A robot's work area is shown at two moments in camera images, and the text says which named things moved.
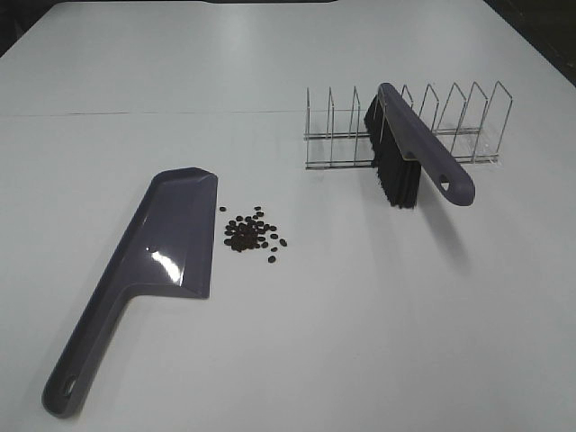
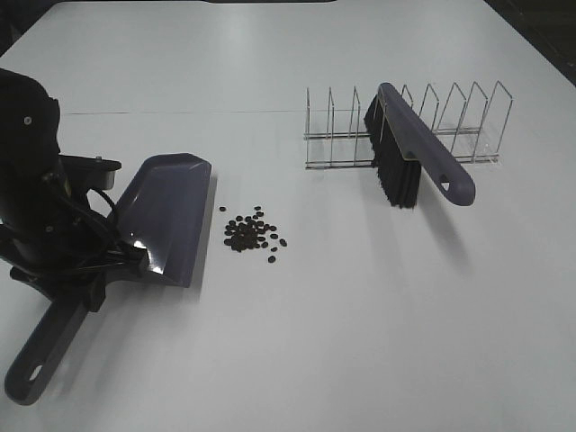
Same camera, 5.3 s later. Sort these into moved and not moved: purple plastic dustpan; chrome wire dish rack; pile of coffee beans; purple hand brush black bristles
Moved: purple plastic dustpan
Not moved: chrome wire dish rack; pile of coffee beans; purple hand brush black bristles
